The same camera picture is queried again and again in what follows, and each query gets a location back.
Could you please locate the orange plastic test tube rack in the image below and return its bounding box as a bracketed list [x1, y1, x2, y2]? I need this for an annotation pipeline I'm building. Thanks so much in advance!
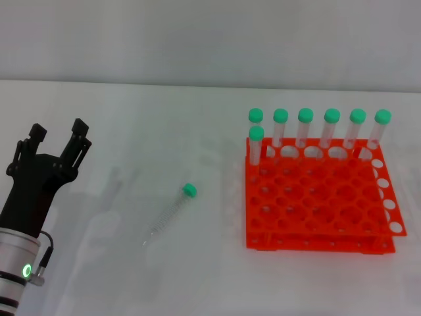
[245, 136, 408, 255]

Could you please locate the clear test tube green cap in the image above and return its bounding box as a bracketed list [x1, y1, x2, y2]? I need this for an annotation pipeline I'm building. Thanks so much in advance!
[272, 108, 289, 148]
[366, 109, 392, 151]
[297, 107, 314, 149]
[249, 125, 265, 167]
[247, 108, 264, 128]
[320, 108, 341, 149]
[343, 108, 367, 149]
[143, 182, 198, 246]

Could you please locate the black wrist cable silver plug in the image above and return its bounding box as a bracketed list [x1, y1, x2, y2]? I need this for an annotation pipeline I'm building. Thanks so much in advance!
[28, 230, 55, 286]

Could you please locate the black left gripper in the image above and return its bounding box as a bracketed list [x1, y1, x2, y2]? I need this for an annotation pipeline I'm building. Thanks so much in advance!
[0, 117, 93, 238]

